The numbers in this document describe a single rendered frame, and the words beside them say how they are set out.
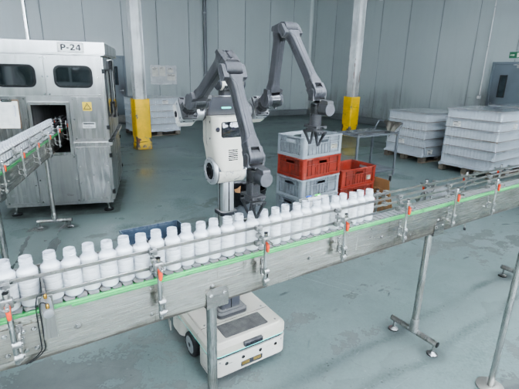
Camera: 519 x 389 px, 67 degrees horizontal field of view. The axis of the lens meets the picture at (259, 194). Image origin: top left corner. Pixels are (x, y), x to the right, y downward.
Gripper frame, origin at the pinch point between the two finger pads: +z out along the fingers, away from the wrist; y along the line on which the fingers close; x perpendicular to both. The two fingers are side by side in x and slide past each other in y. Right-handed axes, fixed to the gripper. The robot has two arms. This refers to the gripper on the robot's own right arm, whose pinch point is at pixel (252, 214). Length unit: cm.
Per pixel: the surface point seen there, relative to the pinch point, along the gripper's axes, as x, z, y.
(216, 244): -18.0, 8.9, 2.0
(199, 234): -25.2, 3.1, 1.9
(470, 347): 159, 115, 23
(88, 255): -65, 3, 1
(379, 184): 300, 72, -183
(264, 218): 5.1, 2.4, 1.4
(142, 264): -48.1, 9.6, 2.9
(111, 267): -59, 8, 3
